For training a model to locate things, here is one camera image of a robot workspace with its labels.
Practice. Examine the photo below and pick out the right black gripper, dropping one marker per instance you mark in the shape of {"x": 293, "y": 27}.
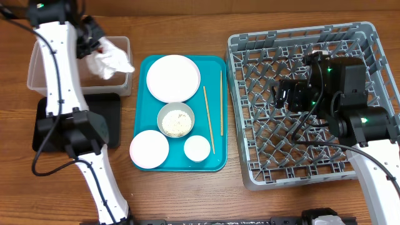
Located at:
{"x": 295, "y": 89}

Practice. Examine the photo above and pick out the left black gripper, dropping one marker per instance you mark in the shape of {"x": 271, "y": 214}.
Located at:
{"x": 97, "y": 33}

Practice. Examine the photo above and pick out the white tissue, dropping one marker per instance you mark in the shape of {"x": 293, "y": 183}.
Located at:
{"x": 107, "y": 60}

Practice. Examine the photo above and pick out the white cup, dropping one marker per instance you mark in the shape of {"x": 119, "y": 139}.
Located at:
{"x": 197, "y": 148}

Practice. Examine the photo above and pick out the white rice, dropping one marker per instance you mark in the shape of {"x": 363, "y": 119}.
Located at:
{"x": 176, "y": 123}

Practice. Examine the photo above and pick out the grey bowl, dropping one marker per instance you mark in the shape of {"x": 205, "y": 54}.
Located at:
{"x": 170, "y": 107}

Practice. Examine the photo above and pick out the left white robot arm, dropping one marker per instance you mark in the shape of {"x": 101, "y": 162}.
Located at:
{"x": 65, "y": 35}

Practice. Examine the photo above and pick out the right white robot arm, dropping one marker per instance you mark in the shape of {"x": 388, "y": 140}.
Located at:
{"x": 335, "y": 92}

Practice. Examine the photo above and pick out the clear plastic waste bin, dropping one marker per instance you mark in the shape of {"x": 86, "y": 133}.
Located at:
{"x": 120, "y": 83}

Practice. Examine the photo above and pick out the grey dish rack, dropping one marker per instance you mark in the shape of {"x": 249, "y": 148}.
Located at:
{"x": 275, "y": 150}

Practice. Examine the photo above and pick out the right wooden chopstick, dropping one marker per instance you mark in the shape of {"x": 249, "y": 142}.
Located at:
{"x": 221, "y": 104}

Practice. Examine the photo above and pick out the wooden chopstick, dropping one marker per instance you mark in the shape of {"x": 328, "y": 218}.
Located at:
{"x": 209, "y": 119}
{"x": 221, "y": 104}

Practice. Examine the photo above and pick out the black tray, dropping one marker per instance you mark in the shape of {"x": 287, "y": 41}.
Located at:
{"x": 107, "y": 105}

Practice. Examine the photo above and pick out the teal serving tray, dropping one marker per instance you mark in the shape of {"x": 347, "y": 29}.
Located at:
{"x": 148, "y": 107}

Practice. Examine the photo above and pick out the left wooden chopstick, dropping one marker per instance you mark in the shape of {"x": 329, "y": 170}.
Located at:
{"x": 209, "y": 119}

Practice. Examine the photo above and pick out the large white plate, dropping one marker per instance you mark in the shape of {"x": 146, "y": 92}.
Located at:
{"x": 173, "y": 78}

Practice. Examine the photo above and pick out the small pink plate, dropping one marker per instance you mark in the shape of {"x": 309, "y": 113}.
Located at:
{"x": 149, "y": 149}

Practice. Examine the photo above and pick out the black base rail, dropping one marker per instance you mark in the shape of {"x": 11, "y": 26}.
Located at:
{"x": 310, "y": 216}

